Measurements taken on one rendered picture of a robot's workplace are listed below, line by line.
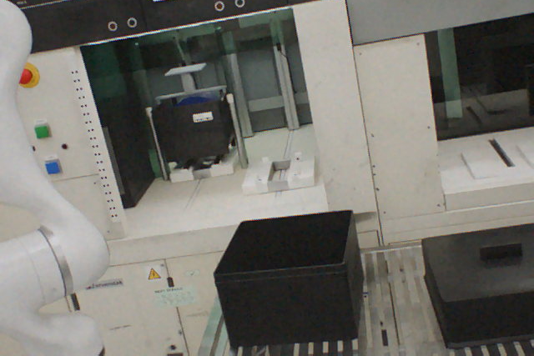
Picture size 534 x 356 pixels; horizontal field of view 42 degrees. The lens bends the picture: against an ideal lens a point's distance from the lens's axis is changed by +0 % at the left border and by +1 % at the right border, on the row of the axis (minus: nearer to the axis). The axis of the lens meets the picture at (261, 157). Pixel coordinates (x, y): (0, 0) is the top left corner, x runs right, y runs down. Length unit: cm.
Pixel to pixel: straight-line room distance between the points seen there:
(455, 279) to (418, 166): 43
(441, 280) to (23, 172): 81
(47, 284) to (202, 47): 125
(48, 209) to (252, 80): 160
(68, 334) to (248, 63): 164
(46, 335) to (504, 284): 83
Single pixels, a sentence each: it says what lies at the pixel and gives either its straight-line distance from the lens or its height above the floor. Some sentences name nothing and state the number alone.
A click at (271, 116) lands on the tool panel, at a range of 267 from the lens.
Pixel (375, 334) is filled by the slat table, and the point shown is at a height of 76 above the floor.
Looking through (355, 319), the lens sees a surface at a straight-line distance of 145.
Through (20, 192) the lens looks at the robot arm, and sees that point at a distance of 115.
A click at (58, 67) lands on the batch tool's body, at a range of 184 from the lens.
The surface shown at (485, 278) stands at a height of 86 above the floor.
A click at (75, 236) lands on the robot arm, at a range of 115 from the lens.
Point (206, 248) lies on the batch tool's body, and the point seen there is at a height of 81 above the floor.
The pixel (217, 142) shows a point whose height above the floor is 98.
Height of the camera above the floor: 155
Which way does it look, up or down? 17 degrees down
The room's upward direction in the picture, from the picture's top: 11 degrees counter-clockwise
